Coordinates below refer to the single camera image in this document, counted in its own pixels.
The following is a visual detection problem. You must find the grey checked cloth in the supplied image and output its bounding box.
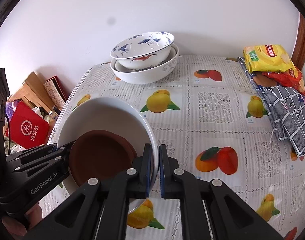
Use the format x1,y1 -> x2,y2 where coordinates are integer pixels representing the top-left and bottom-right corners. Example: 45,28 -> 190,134
237,57 -> 305,157

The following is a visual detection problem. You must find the blue red patterned bowl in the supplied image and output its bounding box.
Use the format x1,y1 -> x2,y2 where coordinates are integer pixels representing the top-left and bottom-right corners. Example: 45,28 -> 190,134
110,31 -> 175,70

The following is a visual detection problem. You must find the middle white bowl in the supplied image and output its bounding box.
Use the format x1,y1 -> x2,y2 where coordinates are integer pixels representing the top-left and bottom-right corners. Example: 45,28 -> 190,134
114,45 -> 178,73

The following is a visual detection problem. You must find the fruit print tablecloth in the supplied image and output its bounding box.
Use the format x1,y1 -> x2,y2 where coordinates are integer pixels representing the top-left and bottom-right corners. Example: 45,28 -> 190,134
49,55 -> 305,239

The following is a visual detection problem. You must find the wooden cutting board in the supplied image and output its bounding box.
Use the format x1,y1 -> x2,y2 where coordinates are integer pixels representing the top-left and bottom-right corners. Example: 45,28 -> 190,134
9,72 -> 55,113

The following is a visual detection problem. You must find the red chips bag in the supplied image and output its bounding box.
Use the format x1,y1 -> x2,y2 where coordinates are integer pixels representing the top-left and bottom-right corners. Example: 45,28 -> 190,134
262,67 -> 305,96

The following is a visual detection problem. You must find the left hand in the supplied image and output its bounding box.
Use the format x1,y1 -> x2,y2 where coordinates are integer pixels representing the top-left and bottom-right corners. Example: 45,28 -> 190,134
2,203 -> 43,239

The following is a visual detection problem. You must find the brown small bowl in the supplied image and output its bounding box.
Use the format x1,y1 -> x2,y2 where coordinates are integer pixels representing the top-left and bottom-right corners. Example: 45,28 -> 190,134
69,130 -> 137,186

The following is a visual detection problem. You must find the brown wooden door frame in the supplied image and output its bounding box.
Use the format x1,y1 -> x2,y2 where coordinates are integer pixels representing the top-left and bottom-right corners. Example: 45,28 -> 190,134
291,13 -> 305,70

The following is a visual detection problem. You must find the large white bowl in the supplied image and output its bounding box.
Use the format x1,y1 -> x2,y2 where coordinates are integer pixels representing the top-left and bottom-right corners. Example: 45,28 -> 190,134
110,44 -> 179,85

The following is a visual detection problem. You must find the yellow chips bag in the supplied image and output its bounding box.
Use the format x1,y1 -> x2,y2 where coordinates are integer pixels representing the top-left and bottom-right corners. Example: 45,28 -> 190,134
243,44 -> 295,73

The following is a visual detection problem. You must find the red paper bag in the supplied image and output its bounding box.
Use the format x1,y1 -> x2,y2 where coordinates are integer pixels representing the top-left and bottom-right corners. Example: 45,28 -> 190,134
10,101 -> 49,149

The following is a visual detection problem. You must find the patterned red edged book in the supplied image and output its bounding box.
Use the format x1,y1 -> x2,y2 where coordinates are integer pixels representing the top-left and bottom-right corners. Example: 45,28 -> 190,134
43,76 -> 67,107

